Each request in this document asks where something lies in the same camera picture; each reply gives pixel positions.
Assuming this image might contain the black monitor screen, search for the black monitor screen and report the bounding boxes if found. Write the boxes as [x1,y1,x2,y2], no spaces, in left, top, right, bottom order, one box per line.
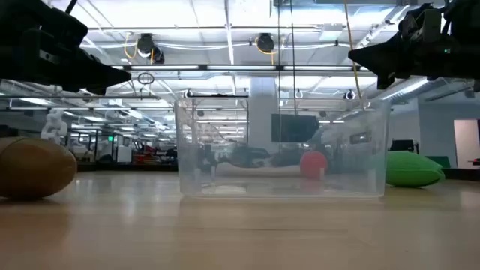
[271,113,320,143]

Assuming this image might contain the black cable loop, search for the black cable loop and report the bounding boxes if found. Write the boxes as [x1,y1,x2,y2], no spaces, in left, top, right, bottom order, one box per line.
[136,71,155,86]

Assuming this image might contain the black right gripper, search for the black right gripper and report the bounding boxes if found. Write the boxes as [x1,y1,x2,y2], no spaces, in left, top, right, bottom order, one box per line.
[347,34,451,90]

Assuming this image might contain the yellow hanging cable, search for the yellow hanging cable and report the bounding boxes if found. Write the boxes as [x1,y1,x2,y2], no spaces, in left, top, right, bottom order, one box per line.
[343,0,367,112]

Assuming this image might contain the black machine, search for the black machine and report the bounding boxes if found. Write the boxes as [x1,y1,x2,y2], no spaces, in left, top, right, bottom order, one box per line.
[389,139,420,155]

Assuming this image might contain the white door panel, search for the white door panel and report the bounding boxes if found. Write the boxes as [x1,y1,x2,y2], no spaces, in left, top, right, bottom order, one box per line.
[453,119,480,170]

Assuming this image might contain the green board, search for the green board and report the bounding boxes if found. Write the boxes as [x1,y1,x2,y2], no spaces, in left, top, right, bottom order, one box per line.
[425,155,452,170]

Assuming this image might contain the brown toy kiwi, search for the brown toy kiwi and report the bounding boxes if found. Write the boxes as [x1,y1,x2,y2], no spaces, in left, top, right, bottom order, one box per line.
[0,136,78,200]

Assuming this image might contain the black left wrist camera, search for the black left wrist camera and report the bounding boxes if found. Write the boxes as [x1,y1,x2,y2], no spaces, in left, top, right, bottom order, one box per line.
[37,9,89,52]

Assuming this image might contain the black hanging cable with coil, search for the black hanging cable with coil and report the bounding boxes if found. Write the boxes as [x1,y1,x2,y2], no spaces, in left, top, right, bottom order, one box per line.
[289,0,298,116]

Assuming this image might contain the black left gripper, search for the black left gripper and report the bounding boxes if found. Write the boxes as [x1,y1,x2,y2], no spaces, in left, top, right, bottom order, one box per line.
[10,31,132,95]

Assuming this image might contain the clear plastic tupperware container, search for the clear plastic tupperware container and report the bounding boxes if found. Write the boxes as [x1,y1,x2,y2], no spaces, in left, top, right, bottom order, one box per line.
[174,96,391,199]

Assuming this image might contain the white square pillar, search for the white square pillar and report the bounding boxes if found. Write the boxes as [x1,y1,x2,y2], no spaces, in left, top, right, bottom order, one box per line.
[247,76,281,155]

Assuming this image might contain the green toy corn cob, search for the green toy corn cob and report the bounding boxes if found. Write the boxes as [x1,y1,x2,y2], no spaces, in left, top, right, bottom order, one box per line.
[369,150,446,188]

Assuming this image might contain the thin black hanging cable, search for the thin black hanging cable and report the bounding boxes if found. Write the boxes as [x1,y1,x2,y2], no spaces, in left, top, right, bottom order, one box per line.
[276,0,282,151]

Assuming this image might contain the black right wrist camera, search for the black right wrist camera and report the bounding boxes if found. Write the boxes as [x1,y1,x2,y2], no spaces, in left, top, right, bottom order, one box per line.
[397,4,444,43]

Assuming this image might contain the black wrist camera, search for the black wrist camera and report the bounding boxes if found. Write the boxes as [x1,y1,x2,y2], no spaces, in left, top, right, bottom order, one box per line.
[37,9,89,52]
[397,4,444,43]

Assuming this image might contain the black aluminium rig frame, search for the black aluminium rig frame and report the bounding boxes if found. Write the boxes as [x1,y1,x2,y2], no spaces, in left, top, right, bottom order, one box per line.
[74,160,480,182]

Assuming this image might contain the red toy tomato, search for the red toy tomato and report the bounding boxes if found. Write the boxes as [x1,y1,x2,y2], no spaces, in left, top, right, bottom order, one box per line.
[298,150,329,180]

